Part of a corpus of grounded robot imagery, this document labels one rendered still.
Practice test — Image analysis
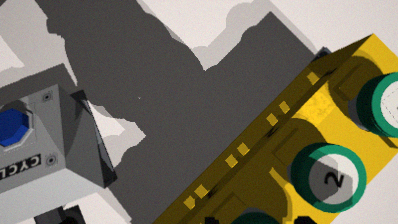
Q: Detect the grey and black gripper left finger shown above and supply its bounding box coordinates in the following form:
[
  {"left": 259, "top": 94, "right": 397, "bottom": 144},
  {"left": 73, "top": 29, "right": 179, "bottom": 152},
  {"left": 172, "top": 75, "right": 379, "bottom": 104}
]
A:
[{"left": 205, "top": 217, "right": 219, "bottom": 224}]

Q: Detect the grey button housing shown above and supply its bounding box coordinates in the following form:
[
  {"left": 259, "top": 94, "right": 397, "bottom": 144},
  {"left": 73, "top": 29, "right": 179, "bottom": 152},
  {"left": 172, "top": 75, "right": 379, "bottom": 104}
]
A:
[{"left": 0, "top": 84, "right": 118, "bottom": 224}]

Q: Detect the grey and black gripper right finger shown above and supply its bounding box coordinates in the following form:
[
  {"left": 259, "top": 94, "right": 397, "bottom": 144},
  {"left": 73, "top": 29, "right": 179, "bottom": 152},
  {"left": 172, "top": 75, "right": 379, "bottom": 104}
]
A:
[{"left": 294, "top": 216, "right": 317, "bottom": 224}]

